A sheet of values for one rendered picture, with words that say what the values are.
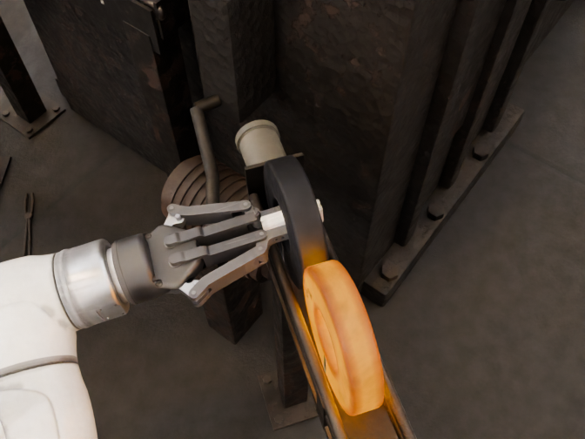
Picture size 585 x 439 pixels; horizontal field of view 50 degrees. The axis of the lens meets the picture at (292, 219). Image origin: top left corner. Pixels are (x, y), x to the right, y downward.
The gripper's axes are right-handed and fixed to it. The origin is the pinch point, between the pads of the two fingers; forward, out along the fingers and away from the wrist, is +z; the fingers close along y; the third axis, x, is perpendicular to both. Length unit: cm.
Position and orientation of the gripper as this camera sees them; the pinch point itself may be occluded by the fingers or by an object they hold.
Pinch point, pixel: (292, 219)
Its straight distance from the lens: 72.4
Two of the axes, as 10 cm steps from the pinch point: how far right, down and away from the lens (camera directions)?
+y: 3.0, 8.1, -5.1
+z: 9.5, -3.0, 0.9
